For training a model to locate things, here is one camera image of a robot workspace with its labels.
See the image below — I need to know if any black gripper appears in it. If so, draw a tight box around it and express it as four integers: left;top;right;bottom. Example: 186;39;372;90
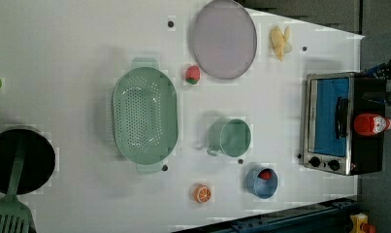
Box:
363;59;391;107

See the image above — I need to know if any red plush ketchup bottle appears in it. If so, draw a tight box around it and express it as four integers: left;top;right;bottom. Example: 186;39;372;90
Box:
353;114;391;136

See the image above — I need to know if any silver black toaster oven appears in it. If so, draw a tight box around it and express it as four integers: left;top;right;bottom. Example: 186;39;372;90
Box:
302;72;386;176

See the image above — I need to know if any peeled toy banana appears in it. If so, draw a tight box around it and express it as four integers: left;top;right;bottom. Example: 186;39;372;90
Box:
270;26;292;61

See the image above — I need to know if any small red toy fruit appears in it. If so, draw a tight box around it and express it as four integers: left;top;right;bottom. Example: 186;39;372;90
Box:
259;170;272;181

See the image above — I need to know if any grey round plate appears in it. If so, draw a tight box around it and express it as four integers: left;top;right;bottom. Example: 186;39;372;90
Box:
191;0;257;80

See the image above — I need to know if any blue cup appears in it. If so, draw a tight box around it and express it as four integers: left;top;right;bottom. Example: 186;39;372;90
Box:
245;168;278;199

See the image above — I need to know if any green mug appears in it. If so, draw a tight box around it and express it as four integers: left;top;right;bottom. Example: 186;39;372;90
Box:
207;118;251;157

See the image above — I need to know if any toy strawberry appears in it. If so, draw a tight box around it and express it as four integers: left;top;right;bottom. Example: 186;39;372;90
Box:
185;65;201;84

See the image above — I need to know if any toy orange half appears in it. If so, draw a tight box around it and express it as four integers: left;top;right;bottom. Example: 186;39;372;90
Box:
193;184;212;203

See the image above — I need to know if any green oval colander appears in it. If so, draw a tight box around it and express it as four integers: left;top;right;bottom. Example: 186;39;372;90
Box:
113;57;179;174

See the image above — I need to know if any black round pan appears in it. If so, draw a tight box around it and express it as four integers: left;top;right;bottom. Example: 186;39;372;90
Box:
0;126;56;195

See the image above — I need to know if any green slotted spatula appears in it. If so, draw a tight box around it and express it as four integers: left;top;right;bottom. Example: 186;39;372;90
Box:
0;137;32;233

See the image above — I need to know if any blue metal frame rail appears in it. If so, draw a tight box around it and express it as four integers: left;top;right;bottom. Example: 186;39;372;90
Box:
175;198;360;233

